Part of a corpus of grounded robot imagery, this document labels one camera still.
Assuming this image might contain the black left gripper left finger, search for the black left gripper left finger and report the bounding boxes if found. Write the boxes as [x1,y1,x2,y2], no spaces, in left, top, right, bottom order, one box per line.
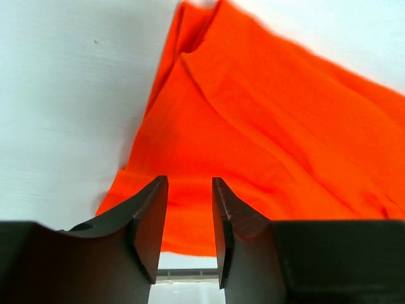
[1,176,168,303]

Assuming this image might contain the aluminium table edge rail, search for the aluminium table edge rail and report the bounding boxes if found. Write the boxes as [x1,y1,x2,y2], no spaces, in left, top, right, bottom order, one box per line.
[156,269,218,282]

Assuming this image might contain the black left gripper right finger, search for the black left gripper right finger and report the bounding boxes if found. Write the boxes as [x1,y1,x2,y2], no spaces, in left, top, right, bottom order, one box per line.
[212,177,404,303]

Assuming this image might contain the orange mesh shorts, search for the orange mesh shorts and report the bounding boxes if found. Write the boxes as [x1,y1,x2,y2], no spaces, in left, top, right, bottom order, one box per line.
[97,1,404,256]

